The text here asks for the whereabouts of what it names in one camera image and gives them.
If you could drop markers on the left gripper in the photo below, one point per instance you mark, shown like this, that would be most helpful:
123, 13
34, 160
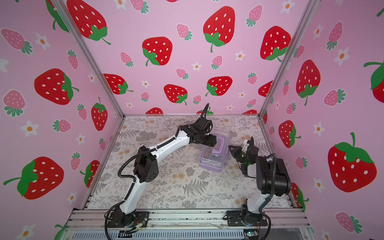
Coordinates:
211, 141

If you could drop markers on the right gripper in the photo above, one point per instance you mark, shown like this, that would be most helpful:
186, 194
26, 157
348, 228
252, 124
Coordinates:
234, 152

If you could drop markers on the purple plastic tool box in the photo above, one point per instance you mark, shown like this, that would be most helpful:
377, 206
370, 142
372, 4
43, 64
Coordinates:
214, 158

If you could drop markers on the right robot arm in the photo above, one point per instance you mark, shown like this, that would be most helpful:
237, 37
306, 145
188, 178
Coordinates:
271, 176

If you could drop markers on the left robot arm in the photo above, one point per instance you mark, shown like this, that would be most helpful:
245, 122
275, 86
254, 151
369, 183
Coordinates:
143, 167

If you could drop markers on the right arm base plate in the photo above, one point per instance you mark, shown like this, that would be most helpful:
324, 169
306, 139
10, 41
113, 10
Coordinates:
240, 219

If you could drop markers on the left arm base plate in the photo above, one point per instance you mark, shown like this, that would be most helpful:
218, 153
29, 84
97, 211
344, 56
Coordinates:
120, 220

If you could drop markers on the aluminium front rail frame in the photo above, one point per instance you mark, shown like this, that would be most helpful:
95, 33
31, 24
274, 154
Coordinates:
194, 224

